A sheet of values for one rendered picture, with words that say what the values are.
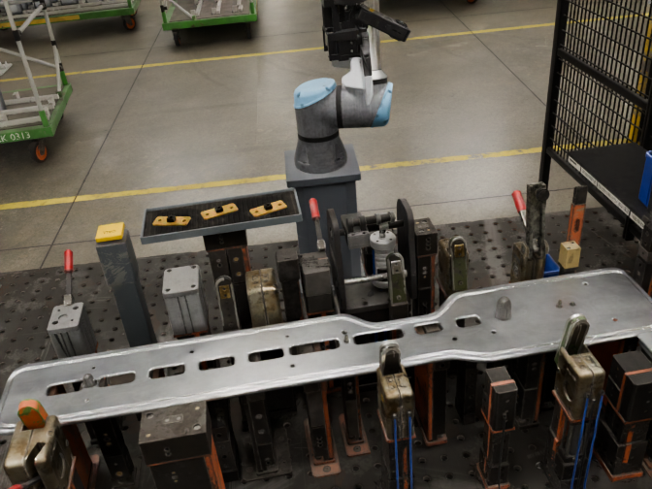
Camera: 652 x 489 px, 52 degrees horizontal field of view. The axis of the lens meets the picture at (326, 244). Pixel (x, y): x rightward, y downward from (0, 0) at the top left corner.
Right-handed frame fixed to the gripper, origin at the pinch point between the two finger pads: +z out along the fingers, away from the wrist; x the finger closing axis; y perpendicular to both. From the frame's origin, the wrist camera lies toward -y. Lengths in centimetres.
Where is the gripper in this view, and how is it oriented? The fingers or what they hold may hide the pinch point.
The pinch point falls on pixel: (364, 92)
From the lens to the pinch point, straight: 141.1
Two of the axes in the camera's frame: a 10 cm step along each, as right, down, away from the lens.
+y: -9.9, 1.5, -0.9
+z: 0.8, 8.4, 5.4
